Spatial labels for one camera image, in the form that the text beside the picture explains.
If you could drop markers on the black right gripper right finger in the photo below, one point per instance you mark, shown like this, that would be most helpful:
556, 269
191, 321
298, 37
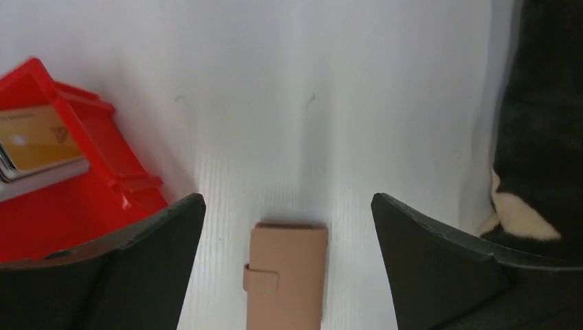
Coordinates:
444, 278

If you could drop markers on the red plastic bin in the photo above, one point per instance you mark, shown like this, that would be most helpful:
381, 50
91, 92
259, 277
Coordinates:
116, 191

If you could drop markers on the tan leather card holder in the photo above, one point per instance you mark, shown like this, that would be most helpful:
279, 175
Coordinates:
284, 278

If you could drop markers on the black floral blanket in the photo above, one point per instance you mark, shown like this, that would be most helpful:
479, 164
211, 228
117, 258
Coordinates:
537, 169

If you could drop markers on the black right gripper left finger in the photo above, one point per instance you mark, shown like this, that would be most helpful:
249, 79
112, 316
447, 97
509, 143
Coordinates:
133, 278

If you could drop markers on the stack of credit cards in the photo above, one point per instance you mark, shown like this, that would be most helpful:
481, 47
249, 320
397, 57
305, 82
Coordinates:
37, 150

